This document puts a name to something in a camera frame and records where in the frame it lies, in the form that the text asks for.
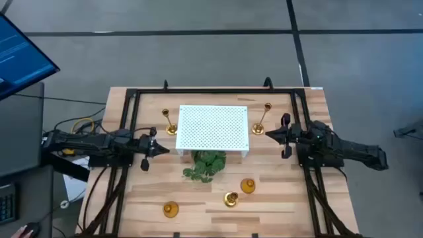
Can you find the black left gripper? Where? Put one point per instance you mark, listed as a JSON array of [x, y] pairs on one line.
[[148, 148]]

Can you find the black keyboard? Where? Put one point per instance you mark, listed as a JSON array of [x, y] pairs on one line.
[[7, 205]]

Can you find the black floor stand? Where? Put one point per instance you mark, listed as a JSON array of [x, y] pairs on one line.
[[409, 131]]

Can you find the blue-screen computer monitor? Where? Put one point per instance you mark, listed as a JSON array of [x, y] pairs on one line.
[[20, 56]]

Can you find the black aluminium table frame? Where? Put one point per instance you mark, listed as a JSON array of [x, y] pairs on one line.
[[215, 90]]

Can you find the tall brass candlestick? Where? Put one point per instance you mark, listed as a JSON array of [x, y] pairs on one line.
[[258, 129]]

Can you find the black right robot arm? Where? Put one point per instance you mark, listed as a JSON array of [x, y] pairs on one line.
[[357, 150]]

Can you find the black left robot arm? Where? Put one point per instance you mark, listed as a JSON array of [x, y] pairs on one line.
[[86, 142]]

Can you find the white paper sheet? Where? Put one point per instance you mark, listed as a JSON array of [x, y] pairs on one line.
[[74, 188]]

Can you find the artificial green plant white pot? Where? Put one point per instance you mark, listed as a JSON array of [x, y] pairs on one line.
[[205, 165]]

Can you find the black computer mouse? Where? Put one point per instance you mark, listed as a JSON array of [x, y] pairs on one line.
[[33, 228]]

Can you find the medium brass candlestick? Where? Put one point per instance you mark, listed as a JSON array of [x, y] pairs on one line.
[[171, 129]]

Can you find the yellow connector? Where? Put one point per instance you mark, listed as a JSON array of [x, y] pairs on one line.
[[68, 152]]

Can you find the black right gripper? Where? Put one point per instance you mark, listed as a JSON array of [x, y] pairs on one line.
[[294, 135]]

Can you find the small white round disc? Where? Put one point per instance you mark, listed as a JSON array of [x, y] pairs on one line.
[[64, 204]]

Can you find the white perforated metal shelf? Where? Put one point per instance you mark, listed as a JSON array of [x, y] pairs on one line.
[[211, 127]]

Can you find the short brass candlestick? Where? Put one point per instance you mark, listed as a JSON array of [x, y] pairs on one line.
[[230, 200]]

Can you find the person's hand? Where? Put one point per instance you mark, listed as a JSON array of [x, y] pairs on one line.
[[18, 234]]

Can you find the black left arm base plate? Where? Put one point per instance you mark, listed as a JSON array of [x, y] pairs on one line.
[[99, 162]]

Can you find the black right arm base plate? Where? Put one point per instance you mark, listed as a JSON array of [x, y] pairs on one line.
[[330, 162]]

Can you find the amber glass candle holder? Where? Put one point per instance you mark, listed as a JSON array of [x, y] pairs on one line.
[[248, 187], [170, 211]]

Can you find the black table support beam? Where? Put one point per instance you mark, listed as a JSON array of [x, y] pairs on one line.
[[66, 168]]

